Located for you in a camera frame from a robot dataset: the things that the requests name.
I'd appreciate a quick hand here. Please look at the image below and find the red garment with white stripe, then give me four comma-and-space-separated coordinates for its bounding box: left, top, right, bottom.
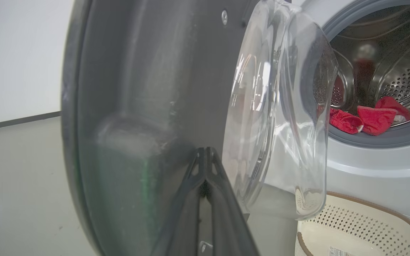
330, 96, 410, 136

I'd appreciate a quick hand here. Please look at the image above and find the cream perforated basket brown rim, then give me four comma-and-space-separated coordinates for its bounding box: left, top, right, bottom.
295, 191, 410, 256

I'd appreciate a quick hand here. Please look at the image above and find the paper product label sticker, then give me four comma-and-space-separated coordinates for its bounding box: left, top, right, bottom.
328, 245, 355, 256

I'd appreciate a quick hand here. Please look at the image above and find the stainless steel washing machine drum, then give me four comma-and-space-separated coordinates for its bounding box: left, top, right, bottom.
330, 5, 410, 125

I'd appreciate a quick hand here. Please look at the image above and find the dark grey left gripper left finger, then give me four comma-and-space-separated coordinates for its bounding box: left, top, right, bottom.
152, 147, 205, 256

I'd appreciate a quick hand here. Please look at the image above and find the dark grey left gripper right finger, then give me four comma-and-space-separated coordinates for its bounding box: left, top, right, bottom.
205, 147, 259, 256

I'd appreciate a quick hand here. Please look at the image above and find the dark washing machine door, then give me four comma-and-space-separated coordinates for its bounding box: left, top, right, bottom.
61, 0, 339, 256

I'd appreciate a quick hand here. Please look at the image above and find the white front-load washing machine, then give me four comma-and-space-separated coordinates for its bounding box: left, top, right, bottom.
248, 0, 410, 256

